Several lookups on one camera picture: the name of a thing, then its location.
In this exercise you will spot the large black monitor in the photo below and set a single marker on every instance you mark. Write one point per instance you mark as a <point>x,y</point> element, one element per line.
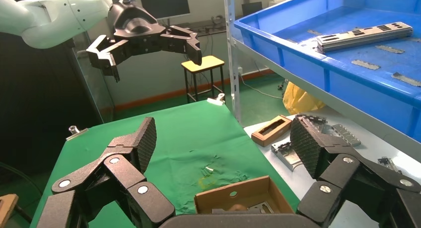
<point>164,2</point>

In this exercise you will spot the small white scrap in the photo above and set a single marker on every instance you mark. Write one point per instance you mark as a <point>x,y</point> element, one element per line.
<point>209,169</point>

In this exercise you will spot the green table cloth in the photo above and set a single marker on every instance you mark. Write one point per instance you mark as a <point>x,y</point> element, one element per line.
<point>184,137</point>

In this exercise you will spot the yellow plastic bag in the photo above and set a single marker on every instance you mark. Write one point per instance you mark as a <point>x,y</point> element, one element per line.
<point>297,99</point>

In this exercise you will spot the small dark floor object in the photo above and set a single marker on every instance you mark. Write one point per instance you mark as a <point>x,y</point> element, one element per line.
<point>281,86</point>

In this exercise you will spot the cluttered background desk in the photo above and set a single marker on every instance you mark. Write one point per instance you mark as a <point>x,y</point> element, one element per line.
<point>210,24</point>

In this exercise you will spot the open brown cardboard box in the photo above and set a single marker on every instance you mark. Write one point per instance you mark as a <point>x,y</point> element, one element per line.
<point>223,195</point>

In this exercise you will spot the silver binder clip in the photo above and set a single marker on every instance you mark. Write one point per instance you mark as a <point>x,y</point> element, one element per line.
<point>217,100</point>
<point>77,132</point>

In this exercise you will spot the grey metal shelf rack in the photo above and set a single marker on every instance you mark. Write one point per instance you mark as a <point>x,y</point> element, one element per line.
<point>233,55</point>

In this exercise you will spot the stack of metal io plates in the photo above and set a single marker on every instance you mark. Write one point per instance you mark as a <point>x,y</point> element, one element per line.
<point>375,33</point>

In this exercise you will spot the white wall socket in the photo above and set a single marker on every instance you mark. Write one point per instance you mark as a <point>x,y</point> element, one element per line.
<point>240,71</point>

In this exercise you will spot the blue plastic tray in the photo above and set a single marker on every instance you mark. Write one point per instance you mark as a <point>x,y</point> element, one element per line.
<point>345,85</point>

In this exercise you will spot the bent metal sheet part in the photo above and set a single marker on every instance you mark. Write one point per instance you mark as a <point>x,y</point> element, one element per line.
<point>317,120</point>

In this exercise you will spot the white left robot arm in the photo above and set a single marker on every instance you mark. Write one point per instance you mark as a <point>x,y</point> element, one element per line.
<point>49,19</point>

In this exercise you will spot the slotted metal rail plate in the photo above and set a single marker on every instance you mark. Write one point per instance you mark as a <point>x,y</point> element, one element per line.
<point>347,136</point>

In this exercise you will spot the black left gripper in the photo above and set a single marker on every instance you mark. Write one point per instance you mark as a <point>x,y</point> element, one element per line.
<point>135,25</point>

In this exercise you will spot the wooden block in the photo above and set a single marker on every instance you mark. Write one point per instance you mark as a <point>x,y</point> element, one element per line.
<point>6,206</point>

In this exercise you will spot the yellow top metal stool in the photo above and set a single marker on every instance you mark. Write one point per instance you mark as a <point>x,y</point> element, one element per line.
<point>202,63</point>

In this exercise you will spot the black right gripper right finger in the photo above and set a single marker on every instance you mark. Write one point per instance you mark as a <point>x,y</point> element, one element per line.
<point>306,144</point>

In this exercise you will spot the brown rectangular cardboard frame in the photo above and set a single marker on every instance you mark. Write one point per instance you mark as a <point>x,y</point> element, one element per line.
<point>259,139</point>

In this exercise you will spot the folded metal bracket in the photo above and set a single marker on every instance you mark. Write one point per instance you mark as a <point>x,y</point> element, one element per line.
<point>386,162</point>

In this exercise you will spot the square metal bracket tray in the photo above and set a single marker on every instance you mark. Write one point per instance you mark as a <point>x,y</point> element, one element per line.
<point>286,157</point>

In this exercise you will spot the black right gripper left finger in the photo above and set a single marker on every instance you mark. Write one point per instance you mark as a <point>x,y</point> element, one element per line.
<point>144,144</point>

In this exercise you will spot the small black monitor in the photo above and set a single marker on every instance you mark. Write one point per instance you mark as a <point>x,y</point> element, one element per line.
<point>251,8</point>

